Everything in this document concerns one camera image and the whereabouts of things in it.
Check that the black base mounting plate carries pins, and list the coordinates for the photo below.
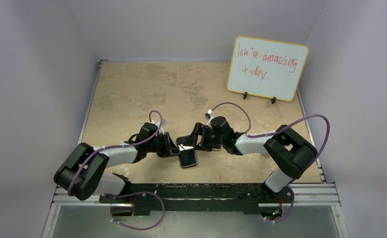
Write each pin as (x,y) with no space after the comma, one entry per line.
(247,198)

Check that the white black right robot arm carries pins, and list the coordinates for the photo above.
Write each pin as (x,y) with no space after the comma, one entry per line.
(291,152)

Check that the yellow framed whiteboard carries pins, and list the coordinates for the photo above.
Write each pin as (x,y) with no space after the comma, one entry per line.
(266,68)

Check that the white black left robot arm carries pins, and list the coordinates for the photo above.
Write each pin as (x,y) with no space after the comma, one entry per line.
(83,172)

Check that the black phone silver edge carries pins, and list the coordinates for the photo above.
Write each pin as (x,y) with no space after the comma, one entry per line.
(186,152)

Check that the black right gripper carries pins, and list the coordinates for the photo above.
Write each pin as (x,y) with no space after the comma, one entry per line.
(199,129)

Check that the black phone case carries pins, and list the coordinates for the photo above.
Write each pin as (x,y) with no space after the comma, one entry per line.
(187,157)

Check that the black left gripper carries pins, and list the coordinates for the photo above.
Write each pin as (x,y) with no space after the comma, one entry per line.
(169,149)

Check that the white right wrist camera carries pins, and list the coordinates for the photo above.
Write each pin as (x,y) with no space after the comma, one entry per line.
(209,115)

